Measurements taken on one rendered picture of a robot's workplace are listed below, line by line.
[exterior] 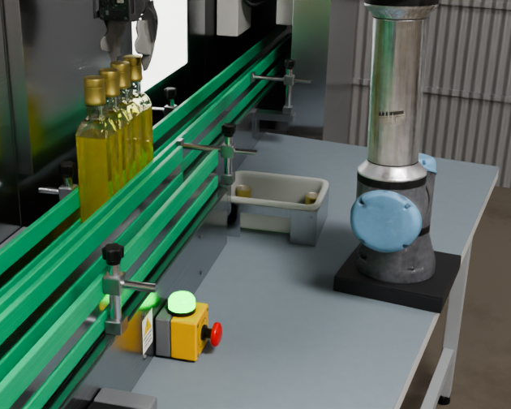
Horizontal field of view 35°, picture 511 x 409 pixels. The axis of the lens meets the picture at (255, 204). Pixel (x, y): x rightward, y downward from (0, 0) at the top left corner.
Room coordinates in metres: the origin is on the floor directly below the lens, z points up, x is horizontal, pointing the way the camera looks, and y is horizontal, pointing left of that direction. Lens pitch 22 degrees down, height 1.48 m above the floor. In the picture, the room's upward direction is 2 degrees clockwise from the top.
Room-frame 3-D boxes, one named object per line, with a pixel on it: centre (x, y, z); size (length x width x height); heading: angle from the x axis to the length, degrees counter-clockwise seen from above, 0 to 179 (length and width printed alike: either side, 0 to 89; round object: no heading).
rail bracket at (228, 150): (1.58, 0.08, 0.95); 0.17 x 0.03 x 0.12; 77
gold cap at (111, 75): (1.37, 0.26, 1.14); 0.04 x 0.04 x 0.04
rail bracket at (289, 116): (2.20, -0.06, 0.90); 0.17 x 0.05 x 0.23; 77
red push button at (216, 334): (1.14, 0.07, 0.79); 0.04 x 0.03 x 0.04; 167
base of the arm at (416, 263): (1.42, -0.27, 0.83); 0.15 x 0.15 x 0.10
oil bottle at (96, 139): (1.32, 0.27, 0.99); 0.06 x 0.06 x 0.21; 77
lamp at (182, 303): (1.15, 0.11, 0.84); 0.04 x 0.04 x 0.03
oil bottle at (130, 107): (1.43, 0.25, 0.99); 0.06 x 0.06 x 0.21; 77
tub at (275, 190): (1.67, -0.04, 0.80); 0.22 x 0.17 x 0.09; 77
